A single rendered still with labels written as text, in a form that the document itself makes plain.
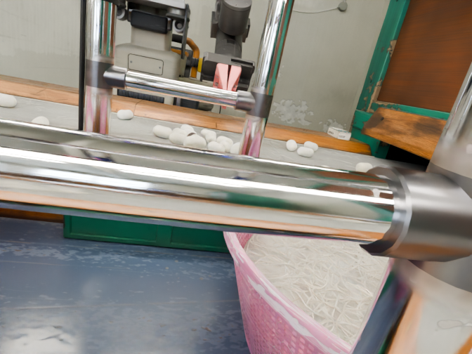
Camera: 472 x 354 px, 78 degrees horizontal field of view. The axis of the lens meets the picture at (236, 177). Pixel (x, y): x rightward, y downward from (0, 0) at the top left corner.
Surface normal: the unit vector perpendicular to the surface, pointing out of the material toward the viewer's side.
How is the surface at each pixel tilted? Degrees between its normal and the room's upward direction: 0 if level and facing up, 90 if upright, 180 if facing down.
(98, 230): 90
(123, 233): 90
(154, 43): 98
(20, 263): 0
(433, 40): 90
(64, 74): 90
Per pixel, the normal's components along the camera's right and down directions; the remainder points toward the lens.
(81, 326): 0.19, -0.93
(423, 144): -0.81, -0.51
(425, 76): -0.97, -0.14
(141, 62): 0.06, 0.47
